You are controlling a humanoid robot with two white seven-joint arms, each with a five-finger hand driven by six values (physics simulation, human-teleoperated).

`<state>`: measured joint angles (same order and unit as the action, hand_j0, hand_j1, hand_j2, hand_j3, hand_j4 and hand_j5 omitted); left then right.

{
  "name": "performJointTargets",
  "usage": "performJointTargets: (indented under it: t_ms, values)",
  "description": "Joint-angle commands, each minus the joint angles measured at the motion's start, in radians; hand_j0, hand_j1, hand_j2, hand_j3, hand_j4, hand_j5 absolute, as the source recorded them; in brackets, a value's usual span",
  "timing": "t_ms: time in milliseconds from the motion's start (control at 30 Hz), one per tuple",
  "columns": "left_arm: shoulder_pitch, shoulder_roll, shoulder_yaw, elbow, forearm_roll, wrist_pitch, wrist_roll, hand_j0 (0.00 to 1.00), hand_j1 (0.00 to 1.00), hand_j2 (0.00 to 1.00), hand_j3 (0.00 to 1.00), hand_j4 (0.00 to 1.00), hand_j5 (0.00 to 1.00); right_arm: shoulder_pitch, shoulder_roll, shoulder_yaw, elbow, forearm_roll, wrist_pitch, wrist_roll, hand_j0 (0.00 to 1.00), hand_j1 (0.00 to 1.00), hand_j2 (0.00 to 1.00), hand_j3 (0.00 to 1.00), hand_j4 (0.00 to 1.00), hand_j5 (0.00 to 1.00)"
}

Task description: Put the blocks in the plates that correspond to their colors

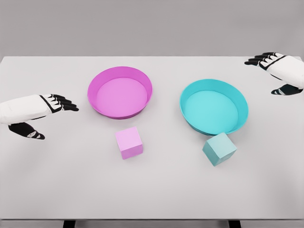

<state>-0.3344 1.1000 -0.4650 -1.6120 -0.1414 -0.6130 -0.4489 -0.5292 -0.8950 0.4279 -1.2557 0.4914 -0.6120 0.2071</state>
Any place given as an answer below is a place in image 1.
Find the cyan round plate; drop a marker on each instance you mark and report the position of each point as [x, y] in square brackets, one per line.
[213, 107]

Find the pink round plate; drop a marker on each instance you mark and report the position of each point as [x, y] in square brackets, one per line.
[120, 92]

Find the cyan cube block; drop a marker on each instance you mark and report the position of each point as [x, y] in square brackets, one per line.
[219, 148]

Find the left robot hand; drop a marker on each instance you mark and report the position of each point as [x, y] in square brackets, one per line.
[28, 108]

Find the pink cube block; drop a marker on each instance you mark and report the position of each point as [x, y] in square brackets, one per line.
[129, 142]

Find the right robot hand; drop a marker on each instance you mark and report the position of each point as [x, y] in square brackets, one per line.
[285, 67]

